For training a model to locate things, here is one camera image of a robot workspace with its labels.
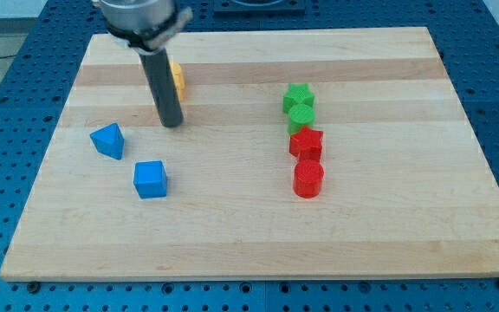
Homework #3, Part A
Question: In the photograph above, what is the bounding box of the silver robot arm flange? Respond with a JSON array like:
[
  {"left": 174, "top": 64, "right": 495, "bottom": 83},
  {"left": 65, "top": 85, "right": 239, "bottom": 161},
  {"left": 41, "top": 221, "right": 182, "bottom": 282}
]
[{"left": 92, "top": 0, "right": 193, "bottom": 55}]

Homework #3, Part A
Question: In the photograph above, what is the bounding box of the red star block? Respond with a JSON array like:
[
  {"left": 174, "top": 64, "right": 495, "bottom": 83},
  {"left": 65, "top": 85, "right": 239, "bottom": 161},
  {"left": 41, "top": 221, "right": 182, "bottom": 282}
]
[{"left": 288, "top": 126, "right": 323, "bottom": 162}]

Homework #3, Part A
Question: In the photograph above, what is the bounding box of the green star block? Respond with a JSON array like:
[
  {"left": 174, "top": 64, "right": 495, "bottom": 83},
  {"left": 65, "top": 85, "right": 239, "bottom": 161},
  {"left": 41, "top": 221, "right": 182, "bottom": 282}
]
[{"left": 282, "top": 83, "right": 315, "bottom": 114}]

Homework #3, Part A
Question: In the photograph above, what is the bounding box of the red cylinder block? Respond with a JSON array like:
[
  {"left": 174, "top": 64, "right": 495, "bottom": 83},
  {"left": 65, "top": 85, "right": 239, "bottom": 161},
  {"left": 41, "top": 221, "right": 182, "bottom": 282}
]
[{"left": 293, "top": 159, "right": 324, "bottom": 198}]

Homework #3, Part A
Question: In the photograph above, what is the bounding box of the wooden board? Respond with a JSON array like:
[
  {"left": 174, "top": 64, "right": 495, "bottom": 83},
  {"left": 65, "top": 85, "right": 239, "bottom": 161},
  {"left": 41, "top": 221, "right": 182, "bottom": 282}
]
[{"left": 0, "top": 27, "right": 499, "bottom": 282}]

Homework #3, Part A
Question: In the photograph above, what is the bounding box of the green cylinder block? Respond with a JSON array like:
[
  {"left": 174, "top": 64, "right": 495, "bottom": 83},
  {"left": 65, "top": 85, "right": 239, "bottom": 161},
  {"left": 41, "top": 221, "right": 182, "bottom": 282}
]
[{"left": 288, "top": 104, "right": 315, "bottom": 134}]

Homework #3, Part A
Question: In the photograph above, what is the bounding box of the blue cube block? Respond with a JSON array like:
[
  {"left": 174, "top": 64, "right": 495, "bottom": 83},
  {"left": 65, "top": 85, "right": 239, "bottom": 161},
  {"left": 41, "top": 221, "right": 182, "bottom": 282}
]
[{"left": 133, "top": 160, "right": 168, "bottom": 199}]

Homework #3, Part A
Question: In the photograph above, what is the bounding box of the yellow block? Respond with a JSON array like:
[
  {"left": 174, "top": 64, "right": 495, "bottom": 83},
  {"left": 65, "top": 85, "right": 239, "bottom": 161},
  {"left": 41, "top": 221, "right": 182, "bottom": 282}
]
[{"left": 169, "top": 61, "right": 185, "bottom": 101}]

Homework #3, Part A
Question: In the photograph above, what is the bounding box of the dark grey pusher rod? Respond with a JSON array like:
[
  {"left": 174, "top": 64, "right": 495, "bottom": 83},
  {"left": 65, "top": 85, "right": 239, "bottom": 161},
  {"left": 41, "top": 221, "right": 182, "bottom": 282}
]
[{"left": 139, "top": 49, "right": 184, "bottom": 128}]

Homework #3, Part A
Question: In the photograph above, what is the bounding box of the blue triangle block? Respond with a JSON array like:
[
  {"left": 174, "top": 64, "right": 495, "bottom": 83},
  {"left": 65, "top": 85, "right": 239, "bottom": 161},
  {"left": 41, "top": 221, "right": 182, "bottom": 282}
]
[{"left": 89, "top": 123, "right": 125, "bottom": 160}]

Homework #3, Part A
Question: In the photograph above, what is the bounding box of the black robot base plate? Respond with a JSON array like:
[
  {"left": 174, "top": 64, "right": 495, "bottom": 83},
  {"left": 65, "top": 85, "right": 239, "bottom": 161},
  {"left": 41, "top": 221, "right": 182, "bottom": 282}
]
[{"left": 211, "top": 0, "right": 307, "bottom": 15}]

